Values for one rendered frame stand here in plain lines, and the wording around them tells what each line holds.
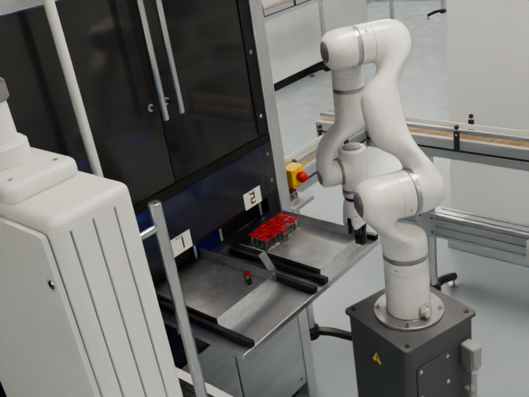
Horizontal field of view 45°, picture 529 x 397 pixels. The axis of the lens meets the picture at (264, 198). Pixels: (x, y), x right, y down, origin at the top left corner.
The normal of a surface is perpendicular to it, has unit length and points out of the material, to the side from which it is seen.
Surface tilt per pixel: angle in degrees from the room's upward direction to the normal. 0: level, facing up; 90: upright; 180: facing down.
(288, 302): 0
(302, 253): 0
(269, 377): 90
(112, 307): 90
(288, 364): 90
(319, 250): 0
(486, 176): 90
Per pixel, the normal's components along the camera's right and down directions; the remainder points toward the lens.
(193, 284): -0.14, -0.89
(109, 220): 0.75, 0.18
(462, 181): -0.65, 0.42
